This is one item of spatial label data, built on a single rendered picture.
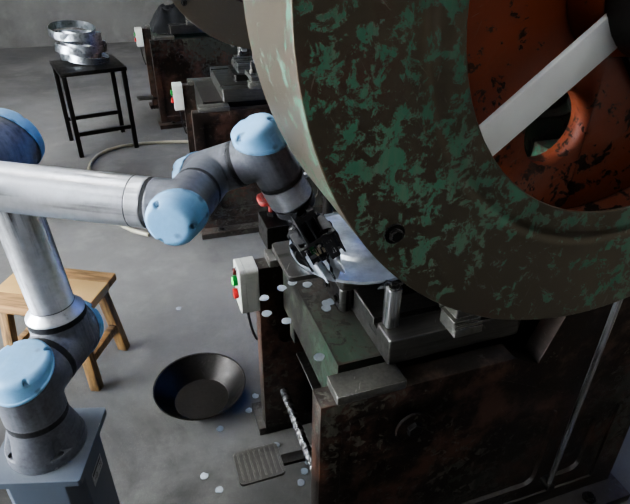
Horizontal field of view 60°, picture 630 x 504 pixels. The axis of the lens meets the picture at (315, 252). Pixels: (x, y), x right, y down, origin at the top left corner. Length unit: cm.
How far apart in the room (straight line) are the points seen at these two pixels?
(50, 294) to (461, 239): 81
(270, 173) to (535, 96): 40
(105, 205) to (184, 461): 110
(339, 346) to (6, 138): 70
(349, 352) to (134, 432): 96
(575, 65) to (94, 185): 62
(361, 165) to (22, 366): 80
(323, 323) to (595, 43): 75
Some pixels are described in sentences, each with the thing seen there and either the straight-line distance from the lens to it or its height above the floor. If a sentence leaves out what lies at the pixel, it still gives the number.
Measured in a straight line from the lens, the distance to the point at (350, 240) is 117.
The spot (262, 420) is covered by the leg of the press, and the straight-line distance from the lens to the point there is 179.
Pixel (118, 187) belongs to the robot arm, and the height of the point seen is 106.
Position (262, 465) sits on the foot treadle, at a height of 16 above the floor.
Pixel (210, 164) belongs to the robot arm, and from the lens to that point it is 85.
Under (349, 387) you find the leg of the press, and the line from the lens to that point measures 103.
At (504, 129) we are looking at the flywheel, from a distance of 62.
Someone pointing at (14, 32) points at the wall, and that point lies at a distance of 769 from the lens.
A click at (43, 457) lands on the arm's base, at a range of 123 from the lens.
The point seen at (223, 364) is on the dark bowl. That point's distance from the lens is 196.
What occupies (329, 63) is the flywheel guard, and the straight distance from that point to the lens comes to 48.
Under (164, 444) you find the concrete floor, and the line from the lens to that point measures 182.
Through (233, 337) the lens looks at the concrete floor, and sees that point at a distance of 213.
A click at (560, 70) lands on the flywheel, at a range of 64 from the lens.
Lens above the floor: 138
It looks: 32 degrees down
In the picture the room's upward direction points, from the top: 1 degrees clockwise
